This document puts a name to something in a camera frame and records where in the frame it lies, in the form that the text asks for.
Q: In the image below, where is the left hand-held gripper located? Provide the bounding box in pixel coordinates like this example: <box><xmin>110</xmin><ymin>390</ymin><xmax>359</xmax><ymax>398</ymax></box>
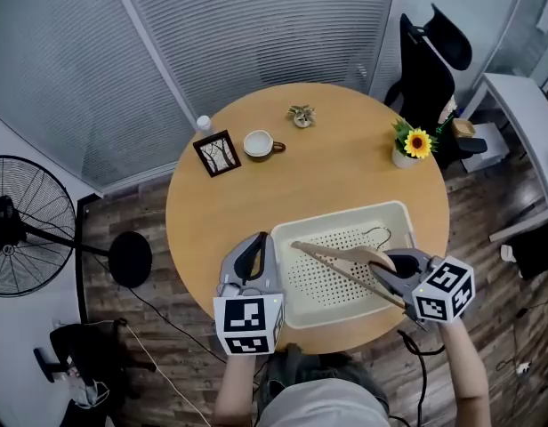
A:
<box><xmin>213</xmin><ymin>231</ymin><xmax>286</xmax><ymax>358</ymax></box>

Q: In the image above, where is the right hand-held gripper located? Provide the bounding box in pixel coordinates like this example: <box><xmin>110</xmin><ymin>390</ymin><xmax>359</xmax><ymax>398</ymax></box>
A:
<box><xmin>370</xmin><ymin>247</ymin><xmax>476</xmax><ymax>325</ymax></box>

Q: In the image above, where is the cream perforated plastic container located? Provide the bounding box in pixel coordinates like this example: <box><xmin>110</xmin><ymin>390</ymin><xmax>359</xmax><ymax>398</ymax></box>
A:
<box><xmin>270</xmin><ymin>200</ymin><xmax>418</xmax><ymax>330</ymax></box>

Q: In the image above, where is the wooden clothes hanger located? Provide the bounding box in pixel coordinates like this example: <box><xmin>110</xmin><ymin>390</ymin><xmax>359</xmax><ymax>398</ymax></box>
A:
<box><xmin>290</xmin><ymin>226</ymin><xmax>429</xmax><ymax>331</ymax></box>

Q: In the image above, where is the person's left forearm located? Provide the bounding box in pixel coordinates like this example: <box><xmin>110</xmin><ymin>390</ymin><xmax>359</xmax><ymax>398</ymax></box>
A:
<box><xmin>211</xmin><ymin>350</ymin><xmax>275</xmax><ymax>427</ymax></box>

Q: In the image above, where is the person's right forearm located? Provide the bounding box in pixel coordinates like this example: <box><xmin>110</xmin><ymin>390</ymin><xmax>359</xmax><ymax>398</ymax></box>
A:
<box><xmin>437</xmin><ymin>318</ymin><xmax>491</xmax><ymax>427</ymax></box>

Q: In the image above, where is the black bag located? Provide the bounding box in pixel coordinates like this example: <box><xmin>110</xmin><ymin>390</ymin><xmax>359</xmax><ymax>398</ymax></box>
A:
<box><xmin>504</xmin><ymin>220</ymin><xmax>548</xmax><ymax>282</ymax></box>

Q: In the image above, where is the person's grey shirt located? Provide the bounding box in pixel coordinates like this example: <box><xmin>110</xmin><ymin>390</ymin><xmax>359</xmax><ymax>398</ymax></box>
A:
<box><xmin>257</xmin><ymin>378</ymin><xmax>391</xmax><ymax>427</ymax></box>

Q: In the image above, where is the sunflower in white pot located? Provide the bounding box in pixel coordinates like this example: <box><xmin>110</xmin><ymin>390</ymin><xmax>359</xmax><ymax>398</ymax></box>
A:
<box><xmin>391</xmin><ymin>117</ymin><xmax>440</xmax><ymax>170</ymax></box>

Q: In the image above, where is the white storage box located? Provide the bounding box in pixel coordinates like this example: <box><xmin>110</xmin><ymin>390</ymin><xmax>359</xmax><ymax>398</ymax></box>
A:
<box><xmin>460</xmin><ymin>121</ymin><xmax>511</xmax><ymax>174</ymax></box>

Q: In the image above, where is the small cardboard box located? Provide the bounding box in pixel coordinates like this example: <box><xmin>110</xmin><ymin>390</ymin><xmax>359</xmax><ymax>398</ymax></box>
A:
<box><xmin>450</xmin><ymin>117</ymin><xmax>476</xmax><ymax>140</ymax></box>

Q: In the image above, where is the dark framed tree picture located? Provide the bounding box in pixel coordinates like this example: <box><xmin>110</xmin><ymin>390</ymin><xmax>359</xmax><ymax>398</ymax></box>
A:
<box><xmin>192</xmin><ymin>129</ymin><xmax>243</xmax><ymax>179</ymax></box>

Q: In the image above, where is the white and brown cup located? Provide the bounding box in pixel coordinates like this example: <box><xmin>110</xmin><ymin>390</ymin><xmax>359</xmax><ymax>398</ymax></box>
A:
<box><xmin>242</xmin><ymin>129</ymin><xmax>287</xmax><ymax>164</ymax></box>

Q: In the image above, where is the white desk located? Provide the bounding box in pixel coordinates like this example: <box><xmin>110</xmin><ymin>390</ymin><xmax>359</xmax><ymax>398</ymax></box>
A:
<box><xmin>463</xmin><ymin>72</ymin><xmax>548</xmax><ymax>222</ymax></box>

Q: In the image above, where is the small succulent ornament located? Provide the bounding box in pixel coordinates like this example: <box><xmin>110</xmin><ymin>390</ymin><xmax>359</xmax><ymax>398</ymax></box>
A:
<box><xmin>286</xmin><ymin>103</ymin><xmax>317</xmax><ymax>130</ymax></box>

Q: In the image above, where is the black office chair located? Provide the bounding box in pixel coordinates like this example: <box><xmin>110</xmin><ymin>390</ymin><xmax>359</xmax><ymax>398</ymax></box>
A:
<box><xmin>383</xmin><ymin>3</ymin><xmax>489</xmax><ymax>173</ymax></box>

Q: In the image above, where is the black standing fan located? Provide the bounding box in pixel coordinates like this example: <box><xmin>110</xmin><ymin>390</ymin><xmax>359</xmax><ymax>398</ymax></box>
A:
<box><xmin>0</xmin><ymin>155</ymin><xmax>154</xmax><ymax>299</ymax></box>

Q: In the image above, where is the thin black cable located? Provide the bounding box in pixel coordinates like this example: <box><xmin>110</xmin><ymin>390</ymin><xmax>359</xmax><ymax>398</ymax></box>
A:
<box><xmin>125</xmin><ymin>285</ymin><xmax>229</xmax><ymax>365</ymax></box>

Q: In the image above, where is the thick black cable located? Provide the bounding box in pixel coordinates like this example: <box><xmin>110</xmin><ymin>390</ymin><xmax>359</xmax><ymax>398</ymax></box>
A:
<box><xmin>396</xmin><ymin>328</ymin><xmax>447</xmax><ymax>427</ymax></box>

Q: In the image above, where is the white cable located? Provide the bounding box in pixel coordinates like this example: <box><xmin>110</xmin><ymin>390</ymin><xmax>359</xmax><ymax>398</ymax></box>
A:
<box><xmin>121</xmin><ymin>321</ymin><xmax>213</xmax><ymax>427</ymax></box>

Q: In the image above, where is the black stand with handle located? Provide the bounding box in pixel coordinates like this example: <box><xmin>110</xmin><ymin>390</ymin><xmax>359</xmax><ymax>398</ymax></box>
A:
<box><xmin>32</xmin><ymin>317</ymin><xmax>159</xmax><ymax>427</ymax></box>

